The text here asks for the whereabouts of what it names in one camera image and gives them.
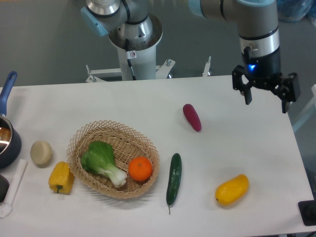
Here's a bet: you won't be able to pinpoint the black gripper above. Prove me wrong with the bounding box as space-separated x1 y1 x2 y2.
232 46 301 114

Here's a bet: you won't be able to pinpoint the yellow mango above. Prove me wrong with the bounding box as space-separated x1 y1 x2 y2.
215 174 249 206

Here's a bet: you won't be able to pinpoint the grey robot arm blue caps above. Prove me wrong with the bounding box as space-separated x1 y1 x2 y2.
80 0 300 113

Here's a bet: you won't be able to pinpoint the purple sweet potato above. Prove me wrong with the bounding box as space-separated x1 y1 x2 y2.
183 104 202 132

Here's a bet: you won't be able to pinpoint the blue plastic bag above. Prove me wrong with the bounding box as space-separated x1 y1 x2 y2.
276 0 316 23

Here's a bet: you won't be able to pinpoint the black device right edge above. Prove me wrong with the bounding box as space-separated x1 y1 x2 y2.
298 200 316 226

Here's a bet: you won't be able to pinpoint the green cucumber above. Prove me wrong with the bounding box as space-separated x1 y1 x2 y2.
166 153 182 214

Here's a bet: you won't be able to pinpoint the woven wicker basket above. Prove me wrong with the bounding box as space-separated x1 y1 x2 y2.
67 120 159 199

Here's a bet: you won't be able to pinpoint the orange fruit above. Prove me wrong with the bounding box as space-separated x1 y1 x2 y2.
128 157 153 181

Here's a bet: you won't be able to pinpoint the green bok choy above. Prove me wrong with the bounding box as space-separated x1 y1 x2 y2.
80 141 127 188

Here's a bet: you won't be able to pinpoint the yellow bell pepper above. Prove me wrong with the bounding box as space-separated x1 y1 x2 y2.
48 161 75 195

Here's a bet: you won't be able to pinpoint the beige round bun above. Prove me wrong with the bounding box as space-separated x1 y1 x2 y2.
30 140 52 165

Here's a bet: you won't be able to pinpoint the dark round object left edge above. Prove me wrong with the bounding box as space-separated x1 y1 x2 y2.
0 175 9 202

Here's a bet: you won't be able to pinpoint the white frame right edge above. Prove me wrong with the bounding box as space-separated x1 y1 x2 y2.
292 84 316 133

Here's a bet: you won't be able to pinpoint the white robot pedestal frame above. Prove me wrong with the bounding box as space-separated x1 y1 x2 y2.
85 13 212 83

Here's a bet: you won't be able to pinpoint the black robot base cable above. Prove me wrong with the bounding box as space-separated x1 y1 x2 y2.
124 39 137 81

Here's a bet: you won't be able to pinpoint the blue saucepan with handle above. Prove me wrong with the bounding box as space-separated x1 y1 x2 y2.
0 71 22 169

